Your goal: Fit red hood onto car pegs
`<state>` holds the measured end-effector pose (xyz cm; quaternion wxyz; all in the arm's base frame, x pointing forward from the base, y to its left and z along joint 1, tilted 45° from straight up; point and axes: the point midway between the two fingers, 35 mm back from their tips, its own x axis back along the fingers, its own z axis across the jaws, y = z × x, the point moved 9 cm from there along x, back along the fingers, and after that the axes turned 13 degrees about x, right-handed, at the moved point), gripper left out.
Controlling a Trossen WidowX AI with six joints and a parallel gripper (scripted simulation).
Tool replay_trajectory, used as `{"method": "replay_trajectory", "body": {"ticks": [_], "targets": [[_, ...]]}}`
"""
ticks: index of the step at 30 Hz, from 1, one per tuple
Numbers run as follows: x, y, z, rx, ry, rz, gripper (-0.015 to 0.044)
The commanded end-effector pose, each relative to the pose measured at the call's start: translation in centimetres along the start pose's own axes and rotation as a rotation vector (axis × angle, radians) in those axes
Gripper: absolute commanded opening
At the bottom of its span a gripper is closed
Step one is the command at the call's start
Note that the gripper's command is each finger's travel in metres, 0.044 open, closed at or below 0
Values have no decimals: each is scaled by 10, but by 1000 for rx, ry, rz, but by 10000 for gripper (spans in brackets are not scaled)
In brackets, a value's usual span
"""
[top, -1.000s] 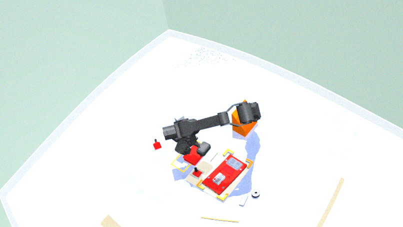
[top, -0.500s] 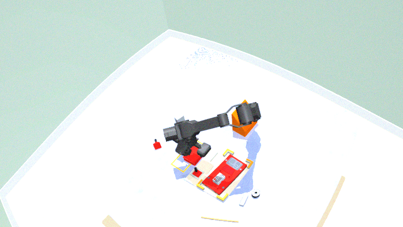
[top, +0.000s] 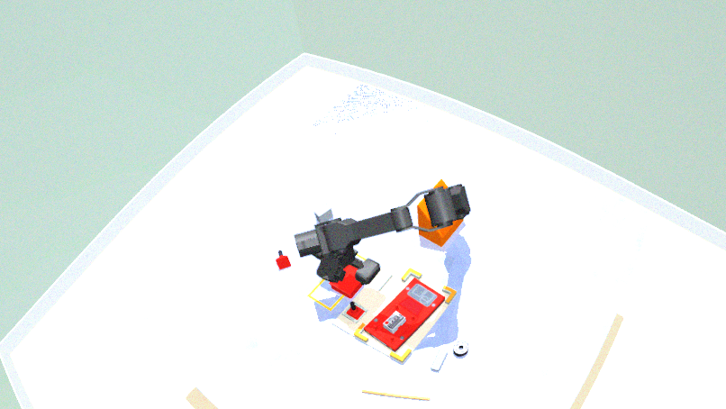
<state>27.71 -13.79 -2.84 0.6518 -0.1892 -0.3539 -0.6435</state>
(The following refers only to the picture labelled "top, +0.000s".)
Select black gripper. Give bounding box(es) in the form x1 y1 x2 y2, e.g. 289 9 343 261
312 246 381 286

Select white cube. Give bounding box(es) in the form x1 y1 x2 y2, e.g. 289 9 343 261
314 204 333 223

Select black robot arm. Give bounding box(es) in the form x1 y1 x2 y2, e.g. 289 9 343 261
295 184 471 283

